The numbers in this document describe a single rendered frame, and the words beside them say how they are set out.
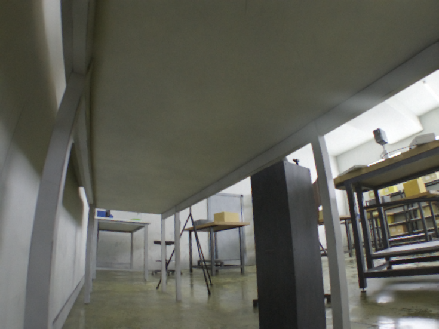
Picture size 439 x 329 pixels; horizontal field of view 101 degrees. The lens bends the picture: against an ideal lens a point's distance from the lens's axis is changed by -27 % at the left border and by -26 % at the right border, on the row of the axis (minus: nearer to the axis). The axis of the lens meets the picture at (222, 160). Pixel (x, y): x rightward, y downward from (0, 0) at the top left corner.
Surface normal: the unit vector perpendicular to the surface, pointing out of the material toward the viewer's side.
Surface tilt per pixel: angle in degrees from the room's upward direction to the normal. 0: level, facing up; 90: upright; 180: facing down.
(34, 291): 90
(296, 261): 90
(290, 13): 180
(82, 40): 180
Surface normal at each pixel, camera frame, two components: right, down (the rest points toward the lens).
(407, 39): 0.04, 0.93
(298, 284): 0.60, -0.32
